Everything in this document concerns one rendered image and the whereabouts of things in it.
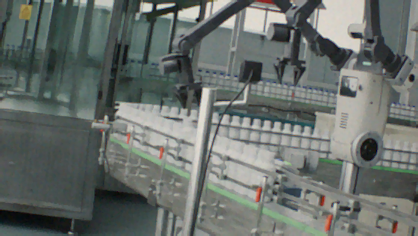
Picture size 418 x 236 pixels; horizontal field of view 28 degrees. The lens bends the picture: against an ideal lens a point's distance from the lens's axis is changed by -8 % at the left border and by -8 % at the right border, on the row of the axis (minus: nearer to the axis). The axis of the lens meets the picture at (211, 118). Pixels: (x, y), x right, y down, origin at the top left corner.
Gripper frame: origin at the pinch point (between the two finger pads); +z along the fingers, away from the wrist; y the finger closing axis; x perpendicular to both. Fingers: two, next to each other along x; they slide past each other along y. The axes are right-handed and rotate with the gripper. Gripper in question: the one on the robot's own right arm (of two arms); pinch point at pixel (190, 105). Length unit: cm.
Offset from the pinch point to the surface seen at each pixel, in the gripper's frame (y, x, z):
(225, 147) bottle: 3.1, 37.5, 10.9
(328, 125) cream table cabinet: -229, -312, 94
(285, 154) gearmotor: -88, -106, 56
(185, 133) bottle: 4.9, 2.5, 9.8
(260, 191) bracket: 15, 92, 14
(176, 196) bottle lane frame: 14.7, 8.0, 32.6
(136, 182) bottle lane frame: 16, -42, 36
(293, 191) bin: -45, -10, 48
